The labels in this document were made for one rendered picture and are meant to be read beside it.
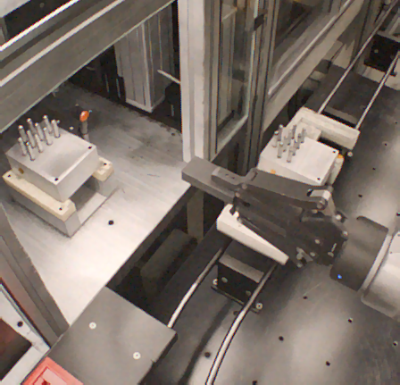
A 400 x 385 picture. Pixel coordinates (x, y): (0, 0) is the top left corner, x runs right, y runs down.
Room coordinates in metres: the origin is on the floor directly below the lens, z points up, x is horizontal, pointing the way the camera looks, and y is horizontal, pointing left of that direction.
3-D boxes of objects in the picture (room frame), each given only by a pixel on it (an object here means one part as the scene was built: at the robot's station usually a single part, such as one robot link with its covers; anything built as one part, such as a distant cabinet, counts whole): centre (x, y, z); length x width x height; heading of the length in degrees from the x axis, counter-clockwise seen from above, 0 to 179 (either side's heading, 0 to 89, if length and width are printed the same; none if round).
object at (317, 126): (0.60, -0.19, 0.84); 0.36 x 0.14 x 0.10; 147
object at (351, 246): (0.26, -0.15, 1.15); 0.09 x 0.07 x 0.08; 57
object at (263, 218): (0.30, -0.09, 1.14); 0.11 x 0.04 x 0.01; 57
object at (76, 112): (0.63, 0.22, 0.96); 0.03 x 0.03 x 0.12; 57
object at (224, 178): (0.34, -0.04, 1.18); 0.05 x 0.01 x 0.03; 57
